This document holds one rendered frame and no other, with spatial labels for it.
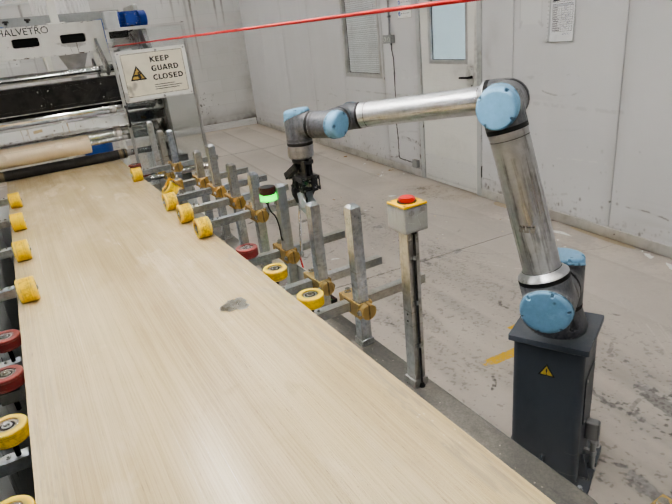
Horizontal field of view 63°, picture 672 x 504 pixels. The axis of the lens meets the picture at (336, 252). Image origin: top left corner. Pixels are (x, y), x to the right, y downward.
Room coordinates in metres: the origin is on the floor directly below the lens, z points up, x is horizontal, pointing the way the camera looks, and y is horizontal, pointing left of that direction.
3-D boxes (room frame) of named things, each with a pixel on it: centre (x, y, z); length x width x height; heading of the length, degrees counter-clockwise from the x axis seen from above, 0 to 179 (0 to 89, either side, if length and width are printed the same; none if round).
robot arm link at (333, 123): (1.85, -0.02, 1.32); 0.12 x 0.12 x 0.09; 58
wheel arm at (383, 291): (1.54, -0.08, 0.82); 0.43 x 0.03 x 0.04; 118
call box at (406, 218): (1.25, -0.18, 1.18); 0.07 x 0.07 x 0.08; 28
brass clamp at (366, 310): (1.50, -0.05, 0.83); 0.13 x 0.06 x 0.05; 28
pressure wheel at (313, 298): (1.44, 0.09, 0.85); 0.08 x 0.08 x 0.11
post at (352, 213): (1.48, -0.06, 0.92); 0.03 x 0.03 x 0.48; 28
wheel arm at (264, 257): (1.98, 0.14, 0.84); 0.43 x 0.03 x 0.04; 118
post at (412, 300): (1.24, -0.18, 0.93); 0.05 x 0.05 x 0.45; 28
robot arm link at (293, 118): (1.90, 0.08, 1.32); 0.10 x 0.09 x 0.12; 58
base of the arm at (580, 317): (1.61, -0.73, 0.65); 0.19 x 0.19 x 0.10
